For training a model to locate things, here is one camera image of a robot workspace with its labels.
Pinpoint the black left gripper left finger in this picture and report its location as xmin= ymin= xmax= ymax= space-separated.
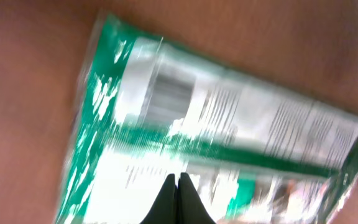
xmin=140 ymin=174 xmax=177 ymax=224

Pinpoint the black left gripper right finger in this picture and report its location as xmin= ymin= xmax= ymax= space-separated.
xmin=177 ymin=172 xmax=216 ymax=224

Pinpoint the dark green wipes pack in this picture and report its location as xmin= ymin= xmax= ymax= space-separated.
xmin=55 ymin=12 xmax=358 ymax=223

